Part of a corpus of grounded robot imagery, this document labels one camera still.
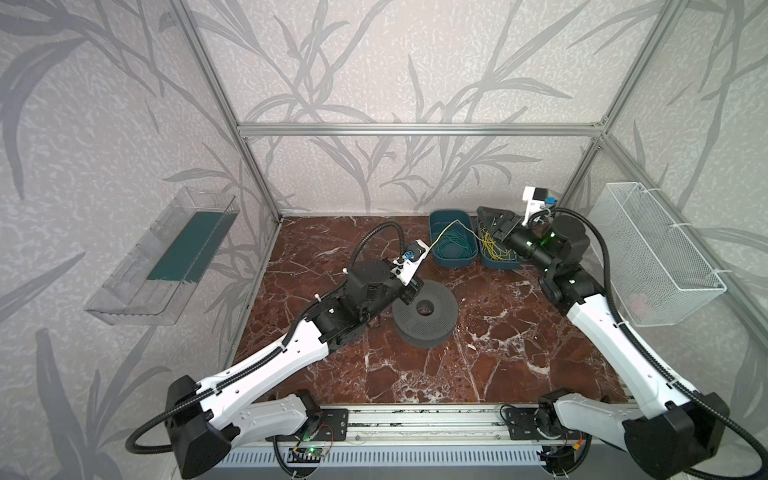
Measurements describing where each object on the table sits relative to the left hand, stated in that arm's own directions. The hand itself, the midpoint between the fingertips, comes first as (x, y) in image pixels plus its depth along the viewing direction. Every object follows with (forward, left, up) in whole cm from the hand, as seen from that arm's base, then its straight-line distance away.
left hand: (427, 253), depth 68 cm
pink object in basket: (-6, -52, -11) cm, 54 cm away
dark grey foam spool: (-3, -3, -27) cm, 27 cm away
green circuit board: (-35, +26, -32) cm, 54 cm away
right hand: (+8, -11, +8) cm, 16 cm away
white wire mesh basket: (-5, -49, +2) cm, 49 cm away
